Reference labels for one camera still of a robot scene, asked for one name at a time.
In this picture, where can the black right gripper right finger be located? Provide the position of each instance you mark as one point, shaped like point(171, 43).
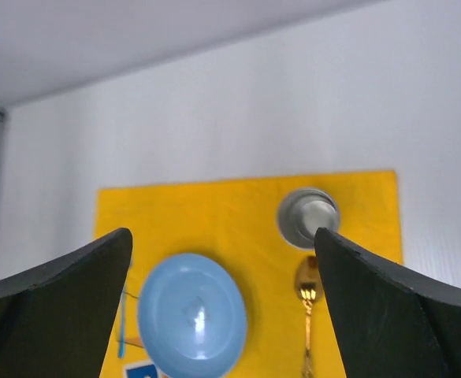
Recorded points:
point(389, 320)

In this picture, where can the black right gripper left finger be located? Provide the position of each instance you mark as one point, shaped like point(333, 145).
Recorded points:
point(56, 318)

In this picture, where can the gold spoon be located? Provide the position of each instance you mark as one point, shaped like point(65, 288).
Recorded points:
point(309, 290)

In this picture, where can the blue plastic plate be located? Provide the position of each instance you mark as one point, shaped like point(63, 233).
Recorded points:
point(191, 317)

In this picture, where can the silver metal cup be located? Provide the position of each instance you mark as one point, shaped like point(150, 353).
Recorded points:
point(302, 212)

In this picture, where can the yellow pikachu place mat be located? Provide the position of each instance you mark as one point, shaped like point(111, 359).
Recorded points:
point(233, 222)

